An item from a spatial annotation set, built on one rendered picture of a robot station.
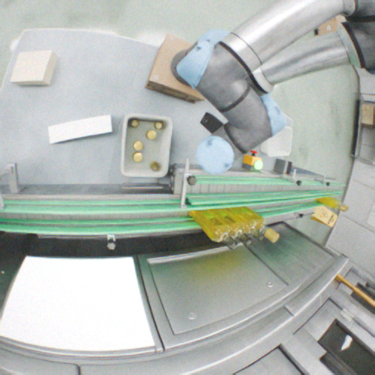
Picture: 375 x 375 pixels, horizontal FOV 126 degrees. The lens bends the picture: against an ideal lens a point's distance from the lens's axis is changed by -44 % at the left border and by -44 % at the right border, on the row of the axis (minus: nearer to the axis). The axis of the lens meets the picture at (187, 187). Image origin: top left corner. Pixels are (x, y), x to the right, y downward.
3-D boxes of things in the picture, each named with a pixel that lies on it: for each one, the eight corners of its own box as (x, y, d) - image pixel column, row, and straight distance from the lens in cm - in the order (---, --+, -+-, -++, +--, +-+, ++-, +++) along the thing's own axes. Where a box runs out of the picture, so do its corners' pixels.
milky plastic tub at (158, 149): (120, 171, 70) (120, 177, 62) (123, 114, 69) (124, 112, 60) (161, 172, 73) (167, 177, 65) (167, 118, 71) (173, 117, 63)
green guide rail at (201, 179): (186, 177, 62) (195, 184, 55) (186, 174, 62) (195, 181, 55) (339, 183, 207) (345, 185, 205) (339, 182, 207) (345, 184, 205)
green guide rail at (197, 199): (183, 196, 64) (192, 204, 58) (184, 193, 64) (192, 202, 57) (337, 190, 208) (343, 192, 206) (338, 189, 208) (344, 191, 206)
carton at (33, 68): (27, 58, 89) (19, 52, 84) (58, 57, 81) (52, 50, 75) (18, 85, 86) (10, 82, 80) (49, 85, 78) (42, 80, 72)
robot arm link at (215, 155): (243, 163, 31) (208, 184, 35) (248, 148, 42) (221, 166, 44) (217, 127, 31) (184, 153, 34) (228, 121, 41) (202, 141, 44)
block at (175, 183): (167, 188, 69) (172, 194, 63) (169, 165, 67) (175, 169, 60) (175, 188, 70) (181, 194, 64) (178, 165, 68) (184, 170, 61)
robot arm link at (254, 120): (264, 85, 28) (212, 124, 29) (295, 132, 34) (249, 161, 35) (251, 74, 36) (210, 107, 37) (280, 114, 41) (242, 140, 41)
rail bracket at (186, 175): (172, 199, 63) (184, 214, 53) (176, 153, 59) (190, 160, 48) (179, 199, 64) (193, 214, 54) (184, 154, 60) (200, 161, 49)
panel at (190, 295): (26, 259, 74) (-2, 342, 59) (24, 253, 72) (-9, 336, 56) (242, 242, 81) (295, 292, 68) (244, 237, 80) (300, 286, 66)
